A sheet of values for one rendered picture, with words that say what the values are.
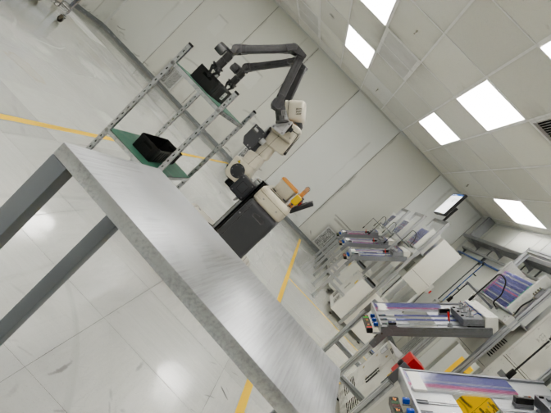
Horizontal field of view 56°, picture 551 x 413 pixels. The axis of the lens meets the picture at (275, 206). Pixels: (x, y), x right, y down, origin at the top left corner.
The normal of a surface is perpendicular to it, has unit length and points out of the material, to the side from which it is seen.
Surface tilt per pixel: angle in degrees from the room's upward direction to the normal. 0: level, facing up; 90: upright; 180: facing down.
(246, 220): 90
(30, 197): 90
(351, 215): 90
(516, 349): 90
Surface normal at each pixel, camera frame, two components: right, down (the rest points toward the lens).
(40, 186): -0.17, -0.04
